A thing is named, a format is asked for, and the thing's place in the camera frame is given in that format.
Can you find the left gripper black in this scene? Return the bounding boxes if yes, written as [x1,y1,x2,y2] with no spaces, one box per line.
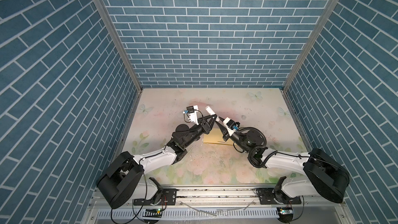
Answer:
[182,114,216,149]

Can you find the white glue stick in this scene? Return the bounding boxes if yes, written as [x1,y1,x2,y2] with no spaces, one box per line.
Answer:
[205,106,220,122]

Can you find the yellow envelope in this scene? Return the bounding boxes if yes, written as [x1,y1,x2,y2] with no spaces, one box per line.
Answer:
[203,133,233,146]

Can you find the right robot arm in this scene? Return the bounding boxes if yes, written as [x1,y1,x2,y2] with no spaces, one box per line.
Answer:
[216,117,350,204]

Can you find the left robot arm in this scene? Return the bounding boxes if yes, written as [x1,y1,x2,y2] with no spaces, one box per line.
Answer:
[96,114,220,209]

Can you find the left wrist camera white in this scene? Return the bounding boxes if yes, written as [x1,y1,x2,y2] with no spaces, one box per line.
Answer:
[183,105,199,125]

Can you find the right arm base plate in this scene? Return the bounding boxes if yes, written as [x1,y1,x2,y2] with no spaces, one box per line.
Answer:
[255,188,302,205]

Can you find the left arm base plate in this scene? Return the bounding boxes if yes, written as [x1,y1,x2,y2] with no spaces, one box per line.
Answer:
[133,188,177,206]

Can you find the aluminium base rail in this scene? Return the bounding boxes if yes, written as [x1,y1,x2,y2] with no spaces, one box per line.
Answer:
[90,184,346,209]

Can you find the left corner aluminium post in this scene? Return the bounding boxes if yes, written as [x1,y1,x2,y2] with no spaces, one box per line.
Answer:
[92,0,143,93]

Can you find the corner aluminium post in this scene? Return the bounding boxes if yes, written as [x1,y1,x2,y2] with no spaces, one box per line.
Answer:
[92,0,143,93]
[282,0,339,94]

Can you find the right corner aluminium post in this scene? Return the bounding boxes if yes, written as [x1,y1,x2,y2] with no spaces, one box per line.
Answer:
[282,0,339,94]

